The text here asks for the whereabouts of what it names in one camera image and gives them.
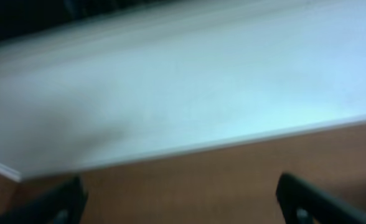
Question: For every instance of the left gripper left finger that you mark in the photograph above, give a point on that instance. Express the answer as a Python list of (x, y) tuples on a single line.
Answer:
[(63, 204)]

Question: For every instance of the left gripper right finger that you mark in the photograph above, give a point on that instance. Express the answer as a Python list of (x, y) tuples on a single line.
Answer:
[(302, 202)]

